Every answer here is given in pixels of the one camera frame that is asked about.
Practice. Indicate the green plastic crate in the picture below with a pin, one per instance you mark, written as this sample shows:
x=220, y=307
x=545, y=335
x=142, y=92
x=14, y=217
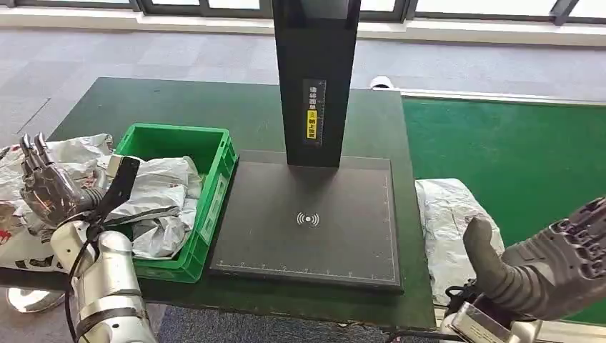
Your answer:
x=165, y=142

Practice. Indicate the white conveyor roller cap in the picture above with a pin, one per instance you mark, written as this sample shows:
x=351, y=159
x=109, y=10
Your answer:
x=381, y=82

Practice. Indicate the green conveyor belt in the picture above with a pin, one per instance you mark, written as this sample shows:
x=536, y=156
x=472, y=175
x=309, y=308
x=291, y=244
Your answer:
x=521, y=142

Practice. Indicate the black and yellow label sticker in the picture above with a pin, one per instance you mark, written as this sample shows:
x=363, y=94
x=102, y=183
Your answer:
x=314, y=113

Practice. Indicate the black parcel scanner stand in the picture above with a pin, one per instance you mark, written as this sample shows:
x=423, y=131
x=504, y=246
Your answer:
x=308, y=246

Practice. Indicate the dark window frame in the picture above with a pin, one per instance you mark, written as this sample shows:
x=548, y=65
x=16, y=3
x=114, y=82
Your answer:
x=189, y=5

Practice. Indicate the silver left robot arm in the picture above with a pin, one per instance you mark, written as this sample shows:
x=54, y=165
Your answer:
x=109, y=284

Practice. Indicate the shiny metal floor base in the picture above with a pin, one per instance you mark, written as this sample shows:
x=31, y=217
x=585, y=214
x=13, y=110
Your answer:
x=31, y=300

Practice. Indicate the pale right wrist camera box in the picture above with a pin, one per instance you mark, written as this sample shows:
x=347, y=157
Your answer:
x=478, y=326

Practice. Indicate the white mailer parcel red print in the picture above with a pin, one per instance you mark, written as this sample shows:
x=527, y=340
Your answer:
x=161, y=184

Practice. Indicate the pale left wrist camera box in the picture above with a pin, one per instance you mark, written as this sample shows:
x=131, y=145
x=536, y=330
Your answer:
x=124, y=184

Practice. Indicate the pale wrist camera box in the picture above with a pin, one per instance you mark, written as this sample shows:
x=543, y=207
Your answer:
x=124, y=184
x=478, y=326

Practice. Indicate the grey plastic mailer parcel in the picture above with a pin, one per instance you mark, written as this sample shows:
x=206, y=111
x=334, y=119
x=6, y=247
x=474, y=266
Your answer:
x=161, y=236

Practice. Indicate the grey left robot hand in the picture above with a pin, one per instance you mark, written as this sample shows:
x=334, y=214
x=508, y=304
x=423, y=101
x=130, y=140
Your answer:
x=52, y=194

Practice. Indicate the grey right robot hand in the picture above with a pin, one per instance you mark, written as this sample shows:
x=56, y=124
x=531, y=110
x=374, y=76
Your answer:
x=544, y=279

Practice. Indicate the white crinkled mailer parcel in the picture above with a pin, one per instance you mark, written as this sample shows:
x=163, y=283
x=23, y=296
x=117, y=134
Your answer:
x=445, y=213

